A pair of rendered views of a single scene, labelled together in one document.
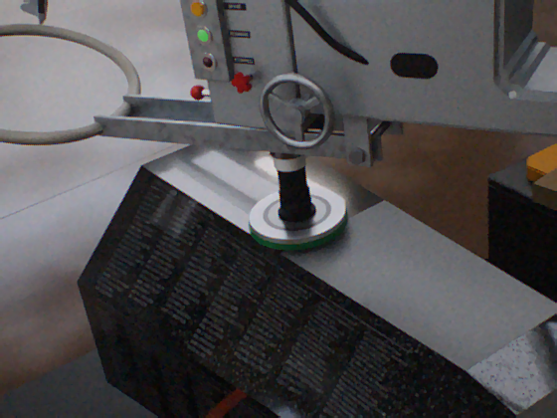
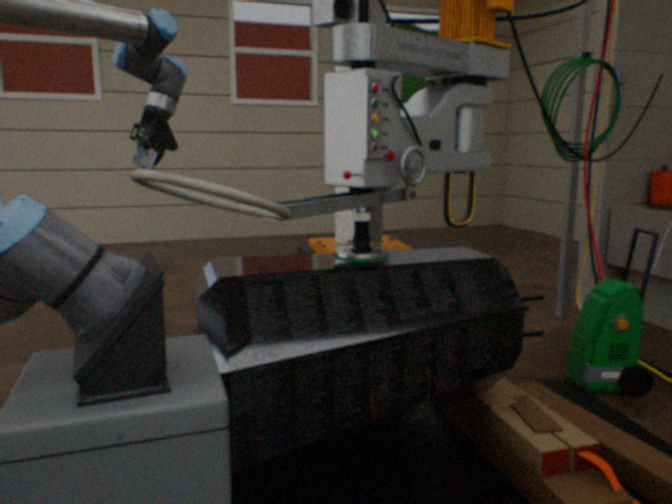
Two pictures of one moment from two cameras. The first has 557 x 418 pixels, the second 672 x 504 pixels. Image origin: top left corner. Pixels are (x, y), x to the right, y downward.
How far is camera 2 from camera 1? 2.51 m
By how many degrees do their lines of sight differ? 73
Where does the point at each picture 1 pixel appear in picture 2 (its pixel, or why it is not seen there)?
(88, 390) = not seen: outside the picture
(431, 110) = (438, 164)
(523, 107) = (460, 159)
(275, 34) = (396, 132)
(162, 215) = (274, 291)
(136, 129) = (305, 209)
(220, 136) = (350, 202)
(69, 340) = not seen: outside the picture
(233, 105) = (375, 174)
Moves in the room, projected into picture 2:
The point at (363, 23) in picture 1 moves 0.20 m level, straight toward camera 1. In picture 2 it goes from (422, 127) to (474, 126)
